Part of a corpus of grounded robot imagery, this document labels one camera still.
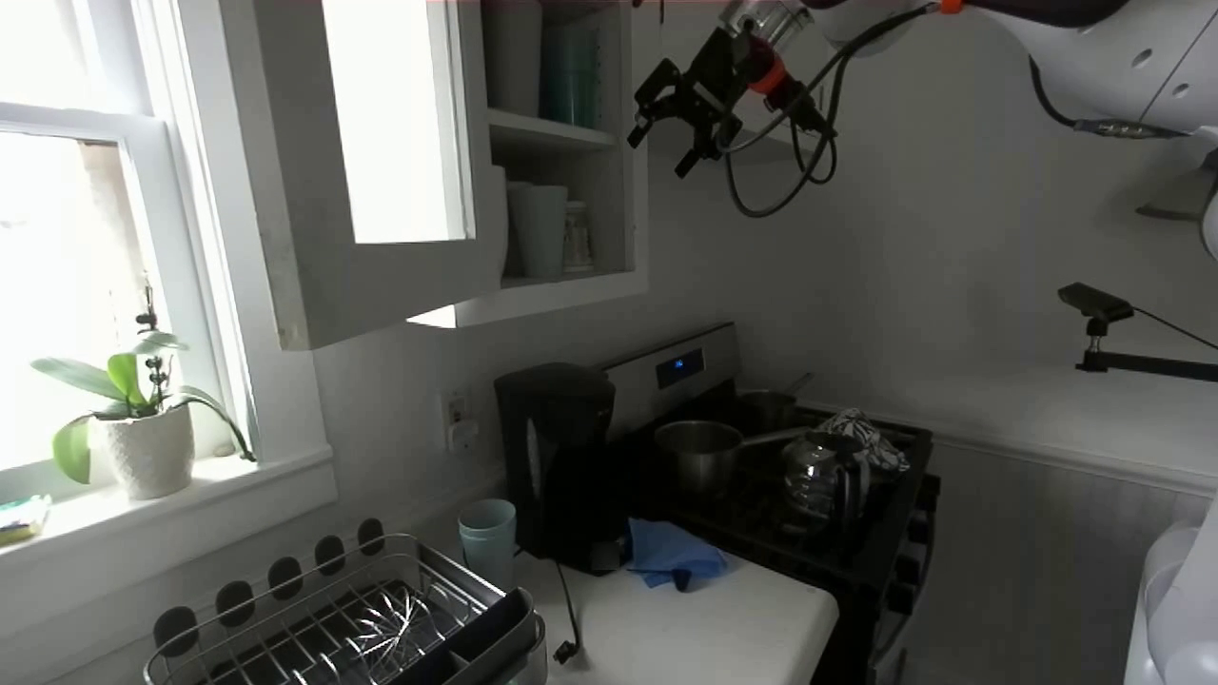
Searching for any white window frame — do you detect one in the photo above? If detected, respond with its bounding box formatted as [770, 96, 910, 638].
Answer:
[0, 0, 339, 638]

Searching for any white wall cabinet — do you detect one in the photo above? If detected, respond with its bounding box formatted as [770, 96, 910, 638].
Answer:
[416, 0, 652, 327]

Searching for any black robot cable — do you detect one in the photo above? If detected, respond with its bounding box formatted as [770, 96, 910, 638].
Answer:
[718, 5, 929, 220]

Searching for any blue cloth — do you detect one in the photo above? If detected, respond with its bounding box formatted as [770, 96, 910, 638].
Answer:
[627, 518, 726, 589]

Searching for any patterned kitchen towel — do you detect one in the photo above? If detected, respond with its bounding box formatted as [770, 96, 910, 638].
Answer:
[822, 408, 910, 471]

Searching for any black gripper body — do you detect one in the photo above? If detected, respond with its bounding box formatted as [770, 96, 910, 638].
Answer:
[683, 10, 805, 130]

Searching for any coffee maker power cord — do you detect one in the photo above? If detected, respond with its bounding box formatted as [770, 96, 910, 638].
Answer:
[549, 564, 587, 669]

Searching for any teal cups upper shelf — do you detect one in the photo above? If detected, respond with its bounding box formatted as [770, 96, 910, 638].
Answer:
[544, 17, 598, 126]

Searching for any open white cabinet door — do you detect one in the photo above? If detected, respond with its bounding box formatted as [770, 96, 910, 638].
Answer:
[218, 0, 493, 351]

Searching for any metal dish drying rack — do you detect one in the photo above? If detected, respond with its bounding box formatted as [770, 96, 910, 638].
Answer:
[140, 518, 544, 685]

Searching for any steel saucepan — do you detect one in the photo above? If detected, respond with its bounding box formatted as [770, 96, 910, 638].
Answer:
[733, 374, 809, 433]
[652, 417, 740, 490]

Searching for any stainless black stove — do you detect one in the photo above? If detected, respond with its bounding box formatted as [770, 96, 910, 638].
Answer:
[608, 324, 941, 685]

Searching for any potted orchid plant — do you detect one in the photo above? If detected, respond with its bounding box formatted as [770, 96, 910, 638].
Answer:
[35, 304, 251, 501]

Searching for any steel saucepan back left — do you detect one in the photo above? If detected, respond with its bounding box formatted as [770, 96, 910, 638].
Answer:
[652, 417, 740, 490]

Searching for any light blue plastic cup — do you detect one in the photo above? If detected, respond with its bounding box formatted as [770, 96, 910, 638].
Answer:
[511, 184, 567, 277]

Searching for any glass coffee carafe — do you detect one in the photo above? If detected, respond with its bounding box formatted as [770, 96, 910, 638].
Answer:
[781, 433, 866, 521]

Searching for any black coffee maker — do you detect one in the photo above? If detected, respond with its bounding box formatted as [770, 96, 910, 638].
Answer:
[493, 361, 627, 575]

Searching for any wall power outlet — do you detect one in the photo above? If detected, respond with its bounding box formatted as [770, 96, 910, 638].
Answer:
[442, 397, 478, 452]

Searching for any patterned glass in cabinet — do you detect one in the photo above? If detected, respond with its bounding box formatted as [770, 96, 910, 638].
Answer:
[558, 200, 594, 277]

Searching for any steel saucepan back right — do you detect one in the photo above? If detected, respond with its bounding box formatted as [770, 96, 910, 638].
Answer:
[733, 374, 809, 433]

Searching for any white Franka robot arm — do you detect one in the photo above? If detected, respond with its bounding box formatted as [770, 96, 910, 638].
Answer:
[627, 0, 1218, 215]

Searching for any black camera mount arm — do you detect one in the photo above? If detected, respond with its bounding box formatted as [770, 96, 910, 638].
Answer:
[1055, 277, 1218, 385]

